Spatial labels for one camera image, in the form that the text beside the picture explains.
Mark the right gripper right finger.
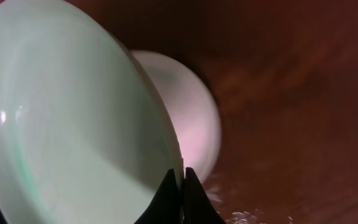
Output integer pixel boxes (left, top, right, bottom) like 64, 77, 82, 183
183, 167, 226, 224

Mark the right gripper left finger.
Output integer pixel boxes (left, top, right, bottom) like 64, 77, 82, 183
135, 169, 183, 224

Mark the white plate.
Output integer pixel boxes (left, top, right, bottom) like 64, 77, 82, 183
131, 50, 222, 182

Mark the mint plate top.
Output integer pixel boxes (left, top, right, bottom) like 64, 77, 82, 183
0, 1, 183, 223

